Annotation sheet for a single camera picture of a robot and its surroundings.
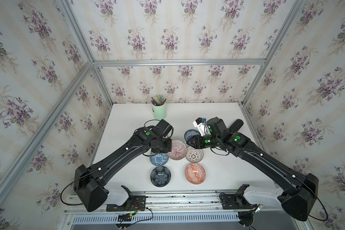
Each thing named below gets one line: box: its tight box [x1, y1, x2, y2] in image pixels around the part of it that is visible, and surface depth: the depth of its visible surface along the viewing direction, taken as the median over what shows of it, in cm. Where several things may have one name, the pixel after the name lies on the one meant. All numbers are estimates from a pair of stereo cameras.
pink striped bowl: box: [166, 139, 188, 161], surface depth 78 cm
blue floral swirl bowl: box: [149, 152, 170, 167], surface depth 90 cm
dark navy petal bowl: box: [149, 165, 172, 188], surface depth 82 cm
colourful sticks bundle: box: [150, 94, 167, 106], surface depth 106 cm
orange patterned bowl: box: [184, 162, 207, 185], surface depth 83 cm
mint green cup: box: [151, 102, 168, 120], surface depth 108 cm
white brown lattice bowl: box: [185, 145, 204, 163], surface depth 90 cm
